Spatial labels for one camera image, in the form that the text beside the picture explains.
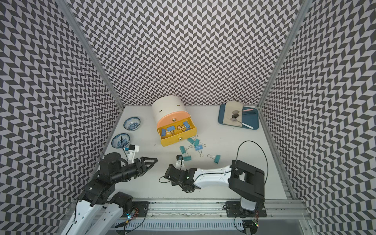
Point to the aluminium corner post right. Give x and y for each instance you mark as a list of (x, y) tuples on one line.
[(284, 52)]

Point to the aluminium corner post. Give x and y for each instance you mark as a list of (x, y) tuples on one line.
[(284, 52), (63, 5)]

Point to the aluminium corner post left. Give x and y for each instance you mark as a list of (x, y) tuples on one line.
[(63, 5)]

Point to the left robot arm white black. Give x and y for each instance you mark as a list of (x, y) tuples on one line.
[(94, 213)]

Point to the green binder clip centre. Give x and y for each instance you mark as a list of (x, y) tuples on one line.
[(187, 157)]

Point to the pink handled spoon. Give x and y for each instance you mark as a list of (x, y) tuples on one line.
[(242, 111)]

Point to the green binder clip left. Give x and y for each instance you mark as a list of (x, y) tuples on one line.
[(184, 149)]

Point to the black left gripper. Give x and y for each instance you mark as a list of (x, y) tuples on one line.
[(139, 165)]

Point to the aluminium front rail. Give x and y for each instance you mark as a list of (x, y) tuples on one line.
[(218, 209)]

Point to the cream round drawer cabinet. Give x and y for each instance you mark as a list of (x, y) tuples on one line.
[(167, 105)]

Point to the yellow drawer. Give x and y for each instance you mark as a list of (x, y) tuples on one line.
[(179, 135)]

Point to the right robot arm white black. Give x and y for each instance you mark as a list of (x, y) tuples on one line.
[(244, 179)]

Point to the orange pink top drawer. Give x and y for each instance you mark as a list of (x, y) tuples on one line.
[(172, 118)]

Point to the green binder clip far right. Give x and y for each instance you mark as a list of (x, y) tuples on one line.
[(215, 158)]

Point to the blue floral bowl far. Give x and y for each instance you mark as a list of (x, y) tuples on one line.
[(132, 123)]

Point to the white handled spoon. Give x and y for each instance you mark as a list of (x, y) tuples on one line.
[(243, 124)]

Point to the blue floral bowl near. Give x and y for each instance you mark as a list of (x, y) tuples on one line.
[(121, 140)]

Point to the teal blue tray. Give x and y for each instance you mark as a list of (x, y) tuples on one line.
[(252, 120)]

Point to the teal handled spoon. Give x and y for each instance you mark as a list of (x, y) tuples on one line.
[(246, 113)]

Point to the green binder clip top right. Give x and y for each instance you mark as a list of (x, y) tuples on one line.
[(197, 142)]

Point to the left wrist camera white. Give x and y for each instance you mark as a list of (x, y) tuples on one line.
[(130, 152)]

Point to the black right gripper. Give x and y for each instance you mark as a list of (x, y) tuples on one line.
[(174, 184)]

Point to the blue floral bowl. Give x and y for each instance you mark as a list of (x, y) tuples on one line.
[(132, 123), (121, 140)]

